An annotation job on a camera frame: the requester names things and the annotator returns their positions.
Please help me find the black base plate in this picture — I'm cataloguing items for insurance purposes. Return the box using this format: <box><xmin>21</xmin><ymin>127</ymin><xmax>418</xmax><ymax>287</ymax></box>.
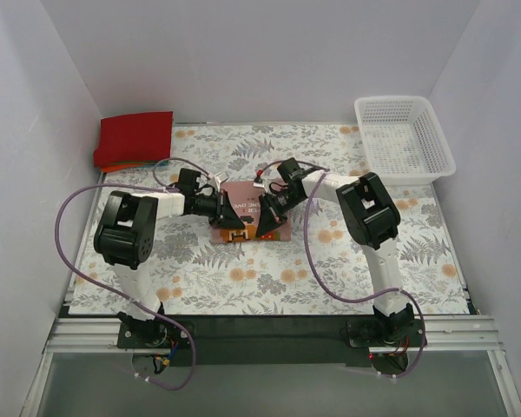
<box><xmin>116</xmin><ymin>313</ymin><xmax>426</xmax><ymax>367</ymax></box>

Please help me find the floral table mat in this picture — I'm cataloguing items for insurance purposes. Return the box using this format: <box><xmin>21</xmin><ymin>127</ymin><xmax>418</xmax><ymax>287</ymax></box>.
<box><xmin>69</xmin><ymin>122</ymin><xmax>470</xmax><ymax>315</ymax></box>

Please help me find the orange folded t shirt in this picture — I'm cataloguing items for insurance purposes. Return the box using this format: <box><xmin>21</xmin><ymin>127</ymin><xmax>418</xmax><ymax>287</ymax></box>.
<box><xmin>101</xmin><ymin>162</ymin><xmax>142</xmax><ymax>173</ymax></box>

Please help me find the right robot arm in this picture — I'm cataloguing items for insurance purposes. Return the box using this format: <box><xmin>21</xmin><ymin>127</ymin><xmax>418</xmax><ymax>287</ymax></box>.
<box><xmin>254</xmin><ymin>158</ymin><xmax>417</xmax><ymax>348</ymax></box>

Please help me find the pink t shirt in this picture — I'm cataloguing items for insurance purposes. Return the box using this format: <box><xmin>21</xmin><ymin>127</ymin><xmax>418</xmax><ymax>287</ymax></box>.
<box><xmin>211</xmin><ymin>181</ymin><xmax>292</xmax><ymax>244</ymax></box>

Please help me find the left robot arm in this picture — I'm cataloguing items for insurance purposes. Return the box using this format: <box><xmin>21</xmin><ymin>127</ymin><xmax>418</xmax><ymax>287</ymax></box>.
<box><xmin>94</xmin><ymin>169</ymin><xmax>246</xmax><ymax>347</ymax></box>

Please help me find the green folded t shirt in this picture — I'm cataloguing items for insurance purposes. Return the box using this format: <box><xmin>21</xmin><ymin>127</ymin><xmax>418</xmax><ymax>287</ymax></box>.
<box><xmin>135</xmin><ymin>159</ymin><xmax>169</xmax><ymax>168</ymax></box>

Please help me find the white plastic basket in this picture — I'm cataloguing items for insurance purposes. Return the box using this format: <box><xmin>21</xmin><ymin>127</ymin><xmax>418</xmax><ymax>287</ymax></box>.
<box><xmin>354</xmin><ymin>96</ymin><xmax>456</xmax><ymax>186</ymax></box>

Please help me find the red folded t shirt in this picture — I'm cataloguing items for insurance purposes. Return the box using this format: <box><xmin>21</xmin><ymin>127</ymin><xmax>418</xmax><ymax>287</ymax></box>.
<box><xmin>93</xmin><ymin>111</ymin><xmax>174</xmax><ymax>168</ymax></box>

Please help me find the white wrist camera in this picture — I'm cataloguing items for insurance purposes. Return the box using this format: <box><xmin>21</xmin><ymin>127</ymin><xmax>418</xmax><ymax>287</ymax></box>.
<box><xmin>253</xmin><ymin>170</ymin><xmax>273</xmax><ymax>194</ymax></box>
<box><xmin>208</xmin><ymin>172</ymin><xmax>228</xmax><ymax>191</ymax></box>

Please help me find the aluminium frame rail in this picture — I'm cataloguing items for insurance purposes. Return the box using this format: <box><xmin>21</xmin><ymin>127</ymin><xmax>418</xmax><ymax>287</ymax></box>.
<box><xmin>47</xmin><ymin>314</ymin><xmax>504</xmax><ymax>353</ymax></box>

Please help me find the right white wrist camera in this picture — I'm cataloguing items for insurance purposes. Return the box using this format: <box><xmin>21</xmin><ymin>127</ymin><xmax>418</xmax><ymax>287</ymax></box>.
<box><xmin>253</xmin><ymin>170</ymin><xmax>273</xmax><ymax>194</ymax></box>

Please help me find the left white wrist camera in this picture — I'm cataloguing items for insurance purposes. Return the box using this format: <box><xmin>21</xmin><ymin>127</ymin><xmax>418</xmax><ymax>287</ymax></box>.
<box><xmin>208</xmin><ymin>172</ymin><xmax>228</xmax><ymax>191</ymax></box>

